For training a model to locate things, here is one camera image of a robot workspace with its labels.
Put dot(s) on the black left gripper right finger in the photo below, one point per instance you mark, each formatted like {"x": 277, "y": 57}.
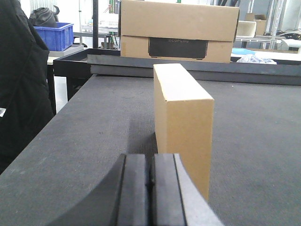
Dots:
{"x": 175, "y": 199}

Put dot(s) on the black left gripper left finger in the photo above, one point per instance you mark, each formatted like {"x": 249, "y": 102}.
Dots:
{"x": 118, "y": 200}

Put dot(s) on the small brown cardboard package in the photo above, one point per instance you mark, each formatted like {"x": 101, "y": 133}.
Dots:
{"x": 183, "y": 116}

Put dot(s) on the large brown cardboard box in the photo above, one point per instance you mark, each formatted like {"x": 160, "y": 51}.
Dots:
{"x": 176, "y": 31}

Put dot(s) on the small open cardboard box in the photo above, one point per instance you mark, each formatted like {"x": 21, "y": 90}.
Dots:
{"x": 260, "y": 20}

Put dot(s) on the person in black jacket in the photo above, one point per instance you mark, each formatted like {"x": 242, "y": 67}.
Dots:
{"x": 25, "y": 108}

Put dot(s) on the black side table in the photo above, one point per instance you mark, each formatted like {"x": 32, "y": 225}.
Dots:
{"x": 75, "y": 68}

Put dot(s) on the black raised table ledge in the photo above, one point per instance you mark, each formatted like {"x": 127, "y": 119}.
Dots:
{"x": 204, "y": 71}

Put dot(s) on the crumpled clear plastic bag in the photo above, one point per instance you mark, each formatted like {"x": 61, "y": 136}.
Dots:
{"x": 254, "y": 59}

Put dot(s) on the blue plastic crate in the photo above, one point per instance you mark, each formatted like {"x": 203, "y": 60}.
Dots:
{"x": 57, "y": 38}

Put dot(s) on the black vertical pole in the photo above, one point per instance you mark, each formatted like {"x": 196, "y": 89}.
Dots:
{"x": 95, "y": 24}

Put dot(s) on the black bag in crate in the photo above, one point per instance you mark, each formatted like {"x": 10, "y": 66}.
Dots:
{"x": 44, "y": 17}

